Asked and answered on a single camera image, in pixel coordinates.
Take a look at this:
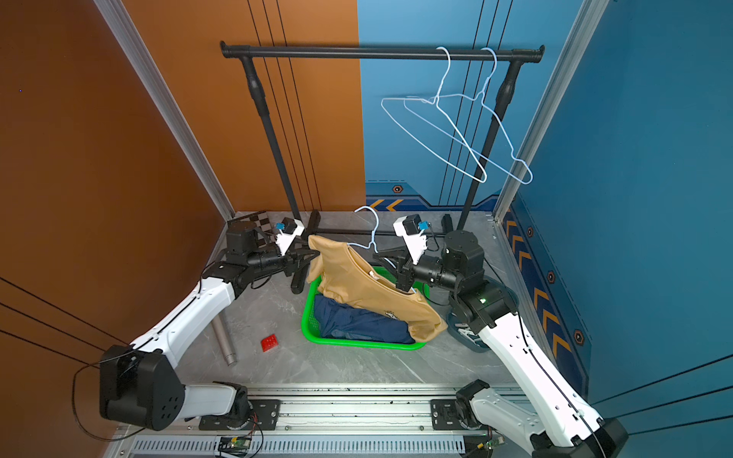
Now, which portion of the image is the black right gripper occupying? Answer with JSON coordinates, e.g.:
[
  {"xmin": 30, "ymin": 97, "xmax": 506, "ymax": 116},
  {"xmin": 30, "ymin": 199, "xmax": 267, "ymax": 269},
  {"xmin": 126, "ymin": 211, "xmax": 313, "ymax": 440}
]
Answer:
[{"xmin": 374, "ymin": 246, "xmax": 466, "ymax": 296}]

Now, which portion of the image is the white wire hanger tan shirt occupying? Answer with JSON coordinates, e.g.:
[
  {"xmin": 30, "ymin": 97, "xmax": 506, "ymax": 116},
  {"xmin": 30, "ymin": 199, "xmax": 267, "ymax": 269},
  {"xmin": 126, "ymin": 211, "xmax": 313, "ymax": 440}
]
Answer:
[{"xmin": 347, "ymin": 204, "xmax": 382, "ymax": 254}]

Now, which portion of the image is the tan yellow t-shirt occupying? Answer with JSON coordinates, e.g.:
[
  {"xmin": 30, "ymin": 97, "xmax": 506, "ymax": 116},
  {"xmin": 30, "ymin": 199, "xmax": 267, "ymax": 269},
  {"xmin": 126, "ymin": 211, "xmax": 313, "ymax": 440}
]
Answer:
[{"xmin": 307, "ymin": 236, "xmax": 448, "ymax": 343}]

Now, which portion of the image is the navy printed t-shirt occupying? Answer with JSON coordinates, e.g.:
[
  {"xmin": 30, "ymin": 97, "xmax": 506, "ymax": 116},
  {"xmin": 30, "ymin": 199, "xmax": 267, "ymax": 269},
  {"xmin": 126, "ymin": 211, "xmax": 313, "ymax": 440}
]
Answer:
[{"xmin": 312, "ymin": 295, "xmax": 416, "ymax": 345}]

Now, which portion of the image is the light blue wire hanger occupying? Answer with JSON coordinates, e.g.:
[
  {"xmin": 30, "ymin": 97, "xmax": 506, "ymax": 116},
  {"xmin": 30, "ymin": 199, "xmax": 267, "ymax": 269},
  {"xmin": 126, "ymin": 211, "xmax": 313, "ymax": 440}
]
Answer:
[{"xmin": 403, "ymin": 47, "xmax": 534, "ymax": 185}]

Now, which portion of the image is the white wire hanger navy shirt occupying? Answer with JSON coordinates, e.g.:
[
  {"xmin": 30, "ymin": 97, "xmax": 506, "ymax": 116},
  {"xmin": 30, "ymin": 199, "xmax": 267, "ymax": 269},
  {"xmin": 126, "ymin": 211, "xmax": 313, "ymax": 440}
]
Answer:
[{"xmin": 380, "ymin": 47, "xmax": 498, "ymax": 184}]

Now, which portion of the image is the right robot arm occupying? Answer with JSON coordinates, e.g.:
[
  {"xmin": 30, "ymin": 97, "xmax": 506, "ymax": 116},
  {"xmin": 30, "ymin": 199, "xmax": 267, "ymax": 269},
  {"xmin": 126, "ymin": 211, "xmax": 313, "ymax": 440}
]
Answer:
[{"xmin": 376, "ymin": 223, "xmax": 629, "ymax": 457}]

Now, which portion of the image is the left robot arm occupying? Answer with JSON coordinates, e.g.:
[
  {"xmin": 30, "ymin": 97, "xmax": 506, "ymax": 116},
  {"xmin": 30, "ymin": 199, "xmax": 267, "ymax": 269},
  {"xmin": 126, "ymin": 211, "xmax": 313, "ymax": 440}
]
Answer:
[{"xmin": 99, "ymin": 218, "xmax": 319, "ymax": 431}]

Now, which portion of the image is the checkered chess board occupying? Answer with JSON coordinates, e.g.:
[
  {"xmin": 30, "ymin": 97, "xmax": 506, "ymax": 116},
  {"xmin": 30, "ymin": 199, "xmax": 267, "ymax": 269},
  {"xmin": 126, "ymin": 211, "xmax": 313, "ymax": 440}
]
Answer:
[{"xmin": 227, "ymin": 211, "xmax": 272, "ymax": 234}]

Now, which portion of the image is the green plastic basket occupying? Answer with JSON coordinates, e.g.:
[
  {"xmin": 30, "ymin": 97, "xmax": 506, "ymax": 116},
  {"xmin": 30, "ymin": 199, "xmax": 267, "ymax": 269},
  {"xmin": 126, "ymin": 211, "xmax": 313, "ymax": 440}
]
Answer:
[{"xmin": 301, "ymin": 277, "xmax": 426, "ymax": 351}]

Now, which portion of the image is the red toy block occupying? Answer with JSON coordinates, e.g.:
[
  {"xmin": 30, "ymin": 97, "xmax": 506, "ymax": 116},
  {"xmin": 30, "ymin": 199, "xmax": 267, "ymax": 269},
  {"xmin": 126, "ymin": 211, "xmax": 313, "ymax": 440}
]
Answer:
[{"xmin": 261, "ymin": 334, "xmax": 279, "ymax": 352}]

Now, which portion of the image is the teal plastic bin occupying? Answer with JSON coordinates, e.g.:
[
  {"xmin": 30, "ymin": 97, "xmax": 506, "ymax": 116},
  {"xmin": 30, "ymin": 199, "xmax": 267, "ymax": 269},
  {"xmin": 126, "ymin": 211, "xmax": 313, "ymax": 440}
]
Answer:
[{"xmin": 447, "ymin": 278, "xmax": 517, "ymax": 353}]

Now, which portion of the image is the silver metal cylinder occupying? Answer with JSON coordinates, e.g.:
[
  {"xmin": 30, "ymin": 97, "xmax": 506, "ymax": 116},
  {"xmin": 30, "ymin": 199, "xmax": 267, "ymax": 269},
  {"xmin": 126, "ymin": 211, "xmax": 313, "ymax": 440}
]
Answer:
[{"xmin": 211, "ymin": 312, "xmax": 238, "ymax": 366}]

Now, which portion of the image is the green circuit board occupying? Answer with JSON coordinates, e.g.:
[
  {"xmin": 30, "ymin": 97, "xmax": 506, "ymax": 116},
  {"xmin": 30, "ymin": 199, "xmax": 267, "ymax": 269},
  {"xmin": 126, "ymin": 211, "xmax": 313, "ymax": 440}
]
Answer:
[{"xmin": 217, "ymin": 436, "xmax": 253, "ymax": 457}]

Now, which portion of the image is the black clothes rack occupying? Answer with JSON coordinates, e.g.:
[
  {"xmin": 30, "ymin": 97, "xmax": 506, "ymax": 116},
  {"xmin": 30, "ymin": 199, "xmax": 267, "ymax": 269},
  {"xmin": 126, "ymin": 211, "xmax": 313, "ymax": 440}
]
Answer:
[{"xmin": 213, "ymin": 44, "xmax": 559, "ymax": 211}]

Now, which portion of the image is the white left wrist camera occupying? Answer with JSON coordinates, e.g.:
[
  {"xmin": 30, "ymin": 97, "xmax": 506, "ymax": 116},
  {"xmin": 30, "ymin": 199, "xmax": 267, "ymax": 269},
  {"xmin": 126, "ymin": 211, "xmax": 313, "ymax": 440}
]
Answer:
[{"xmin": 275, "ymin": 218, "xmax": 305, "ymax": 256}]

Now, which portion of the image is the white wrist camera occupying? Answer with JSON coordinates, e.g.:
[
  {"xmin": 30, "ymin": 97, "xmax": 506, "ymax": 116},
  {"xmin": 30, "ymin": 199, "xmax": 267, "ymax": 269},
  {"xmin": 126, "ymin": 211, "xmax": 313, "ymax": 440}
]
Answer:
[
  {"xmin": 275, "ymin": 218, "xmax": 305, "ymax": 256},
  {"xmin": 393, "ymin": 214, "xmax": 429, "ymax": 265}
]

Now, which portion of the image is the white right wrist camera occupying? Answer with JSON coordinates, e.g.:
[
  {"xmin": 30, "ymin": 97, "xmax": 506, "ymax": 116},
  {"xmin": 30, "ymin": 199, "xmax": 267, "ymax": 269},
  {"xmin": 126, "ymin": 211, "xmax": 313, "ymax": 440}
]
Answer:
[{"xmin": 393, "ymin": 214, "xmax": 429, "ymax": 265}]

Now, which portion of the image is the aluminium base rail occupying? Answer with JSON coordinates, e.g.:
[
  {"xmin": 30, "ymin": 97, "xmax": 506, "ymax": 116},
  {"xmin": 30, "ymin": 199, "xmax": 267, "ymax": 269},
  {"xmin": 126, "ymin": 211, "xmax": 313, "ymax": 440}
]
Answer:
[{"xmin": 110, "ymin": 383, "xmax": 532, "ymax": 457}]

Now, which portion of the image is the aluminium corner post left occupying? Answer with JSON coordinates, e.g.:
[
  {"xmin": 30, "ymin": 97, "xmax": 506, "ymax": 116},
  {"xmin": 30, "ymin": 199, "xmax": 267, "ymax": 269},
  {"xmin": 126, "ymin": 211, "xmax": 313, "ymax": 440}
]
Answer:
[{"xmin": 94, "ymin": 0, "xmax": 235, "ymax": 219}]

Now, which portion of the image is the aluminium corner post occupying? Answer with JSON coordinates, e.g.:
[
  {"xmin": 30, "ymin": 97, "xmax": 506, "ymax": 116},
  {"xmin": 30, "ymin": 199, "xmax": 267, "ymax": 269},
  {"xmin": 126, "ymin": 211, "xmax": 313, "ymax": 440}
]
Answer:
[
  {"xmin": 492, "ymin": 0, "xmax": 609, "ymax": 223},
  {"xmin": 94, "ymin": 0, "xmax": 235, "ymax": 219}
]

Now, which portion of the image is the aluminium corner post right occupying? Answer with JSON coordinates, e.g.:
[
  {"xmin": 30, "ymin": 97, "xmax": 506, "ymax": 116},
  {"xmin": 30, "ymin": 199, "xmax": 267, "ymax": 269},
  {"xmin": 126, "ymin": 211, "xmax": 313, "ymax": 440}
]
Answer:
[{"xmin": 492, "ymin": 0, "xmax": 609, "ymax": 223}]

